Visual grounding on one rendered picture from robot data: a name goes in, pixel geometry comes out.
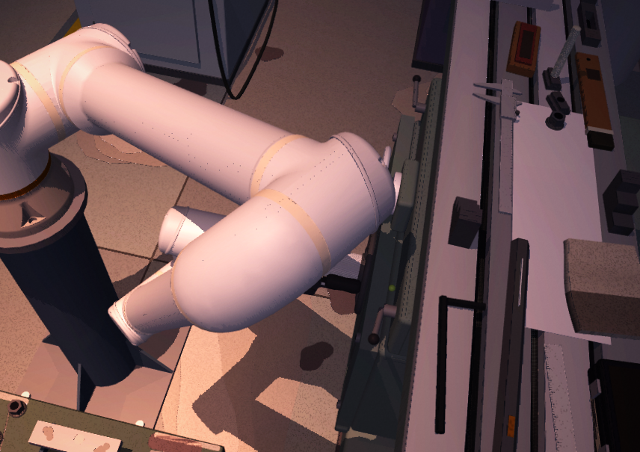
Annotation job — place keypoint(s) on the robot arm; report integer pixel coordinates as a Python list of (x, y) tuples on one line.
[(210, 142)]

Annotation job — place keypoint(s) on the dark grey stepped block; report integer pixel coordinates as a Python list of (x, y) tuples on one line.
[(465, 222)]

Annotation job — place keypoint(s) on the beige grey block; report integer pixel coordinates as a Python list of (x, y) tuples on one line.
[(605, 282)]

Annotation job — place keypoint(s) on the large dark step block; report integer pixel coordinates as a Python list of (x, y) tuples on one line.
[(622, 202)]

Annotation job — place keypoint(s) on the dark clamp block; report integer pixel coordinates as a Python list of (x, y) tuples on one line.
[(590, 27)]

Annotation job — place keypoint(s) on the white handwheel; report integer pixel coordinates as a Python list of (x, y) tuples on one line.
[(389, 154)]

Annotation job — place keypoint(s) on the grey lever with black knob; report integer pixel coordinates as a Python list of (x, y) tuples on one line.
[(417, 95), (384, 318)]

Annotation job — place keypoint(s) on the steel vernier caliper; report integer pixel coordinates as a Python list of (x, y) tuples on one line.
[(507, 162)]

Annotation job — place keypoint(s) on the black hex key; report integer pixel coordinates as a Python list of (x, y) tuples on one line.
[(441, 372)]

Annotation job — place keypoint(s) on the dark blue panel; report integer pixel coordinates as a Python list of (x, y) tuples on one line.
[(432, 17)]

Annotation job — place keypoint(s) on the white paper sheet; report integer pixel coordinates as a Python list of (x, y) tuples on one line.
[(555, 212)]

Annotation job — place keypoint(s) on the long dark bar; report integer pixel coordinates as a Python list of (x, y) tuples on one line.
[(515, 347)]

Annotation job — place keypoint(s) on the grey metal cabinet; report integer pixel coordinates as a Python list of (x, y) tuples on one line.
[(165, 17)]

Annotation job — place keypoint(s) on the black round nut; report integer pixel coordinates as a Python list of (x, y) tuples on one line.
[(557, 121)]

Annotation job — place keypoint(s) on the orange box with red inlay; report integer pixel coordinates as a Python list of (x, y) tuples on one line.
[(523, 47)]

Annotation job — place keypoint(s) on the black t-nut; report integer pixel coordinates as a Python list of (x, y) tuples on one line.
[(557, 101), (551, 78)]

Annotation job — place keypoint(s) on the reddish brown flat piece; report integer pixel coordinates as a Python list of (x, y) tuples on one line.
[(180, 443)]

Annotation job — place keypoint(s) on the grey knurled rod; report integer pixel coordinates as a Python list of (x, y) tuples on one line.
[(565, 52)]

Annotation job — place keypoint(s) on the orange brown bar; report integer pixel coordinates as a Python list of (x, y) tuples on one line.
[(595, 97)]

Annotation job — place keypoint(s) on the steel ruler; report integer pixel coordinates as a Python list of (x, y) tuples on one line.
[(565, 402)]

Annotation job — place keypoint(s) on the grey flat plate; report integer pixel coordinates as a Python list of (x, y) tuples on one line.
[(75, 436)]

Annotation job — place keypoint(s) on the dark box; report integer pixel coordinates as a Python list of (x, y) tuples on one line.
[(617, 407)]

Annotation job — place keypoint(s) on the black hex nut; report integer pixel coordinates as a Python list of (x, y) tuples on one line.
[(16, 407)]

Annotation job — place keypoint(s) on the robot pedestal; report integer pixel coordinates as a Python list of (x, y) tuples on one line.
[(55, 282)]

